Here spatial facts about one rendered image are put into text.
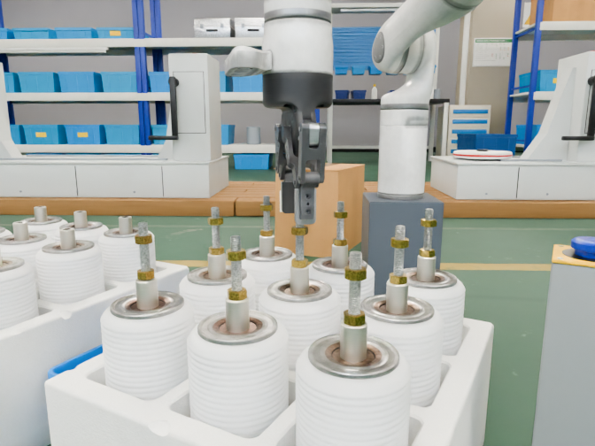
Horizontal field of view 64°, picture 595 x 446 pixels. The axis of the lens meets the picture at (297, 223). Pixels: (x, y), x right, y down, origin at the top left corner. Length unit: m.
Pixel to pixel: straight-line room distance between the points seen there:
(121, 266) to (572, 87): 2.47
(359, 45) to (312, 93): 5.98
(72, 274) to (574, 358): 0.66
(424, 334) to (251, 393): 0.17
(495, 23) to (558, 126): 4.28
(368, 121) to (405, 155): 7.89
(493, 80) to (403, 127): 6.04
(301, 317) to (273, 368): 0.09
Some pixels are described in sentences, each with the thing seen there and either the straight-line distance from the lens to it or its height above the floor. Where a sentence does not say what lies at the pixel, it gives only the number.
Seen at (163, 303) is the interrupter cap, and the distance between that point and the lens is 0.55.
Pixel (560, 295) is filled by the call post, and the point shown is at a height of 0.28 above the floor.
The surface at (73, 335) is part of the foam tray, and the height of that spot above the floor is 0.14.
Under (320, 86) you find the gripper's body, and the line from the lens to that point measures 0.50.
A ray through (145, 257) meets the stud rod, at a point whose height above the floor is 0.31.
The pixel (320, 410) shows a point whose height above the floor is 0.23.
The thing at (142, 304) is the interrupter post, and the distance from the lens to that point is 0.53.
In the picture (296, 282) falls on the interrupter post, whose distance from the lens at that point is 0.55.
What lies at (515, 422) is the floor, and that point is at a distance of 0.85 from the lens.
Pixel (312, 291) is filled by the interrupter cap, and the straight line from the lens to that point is 0.56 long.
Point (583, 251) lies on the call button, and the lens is 0.54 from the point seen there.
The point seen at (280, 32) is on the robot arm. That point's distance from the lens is 0.51.
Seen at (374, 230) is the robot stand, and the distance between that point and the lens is 0.92.
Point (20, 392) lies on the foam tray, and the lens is 0.76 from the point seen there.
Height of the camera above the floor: 0.44
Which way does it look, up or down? 11 degrees down
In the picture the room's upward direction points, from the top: straight up
